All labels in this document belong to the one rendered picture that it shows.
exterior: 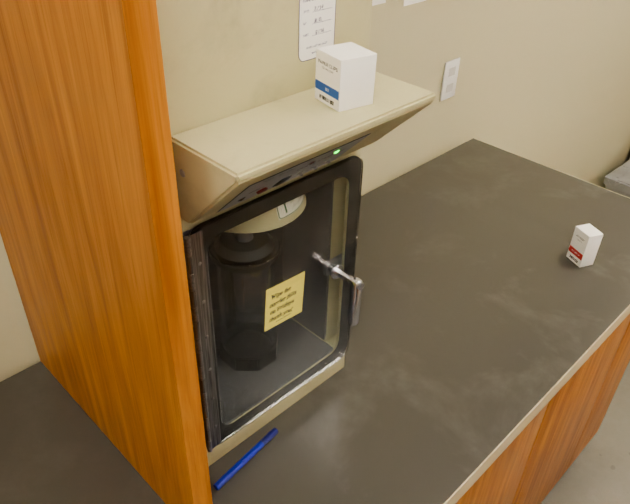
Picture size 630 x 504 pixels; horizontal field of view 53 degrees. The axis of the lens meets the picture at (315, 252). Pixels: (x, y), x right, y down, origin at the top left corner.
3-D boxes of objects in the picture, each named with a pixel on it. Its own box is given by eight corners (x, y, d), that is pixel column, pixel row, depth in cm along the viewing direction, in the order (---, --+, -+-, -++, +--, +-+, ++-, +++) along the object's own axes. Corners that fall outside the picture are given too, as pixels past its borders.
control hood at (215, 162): (174, 217, 72) (165, 136, 66) (363, 135, 91) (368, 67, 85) (239, 261, 65) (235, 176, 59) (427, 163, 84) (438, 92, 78)
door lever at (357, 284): (339, 307, 105) (328, 314, 103) (342, 261, 99) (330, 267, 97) (363, 323, 101) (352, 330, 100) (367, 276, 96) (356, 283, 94)
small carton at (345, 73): (314, 97, 76) (315, 47, 72) (348, 90, 78) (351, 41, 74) (338, 112, 72) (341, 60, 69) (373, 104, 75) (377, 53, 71)
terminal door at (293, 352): (208, 447, 96) (185, 229, 73) (344, 351, 114) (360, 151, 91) (212, 450, 96) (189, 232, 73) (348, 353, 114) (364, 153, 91)
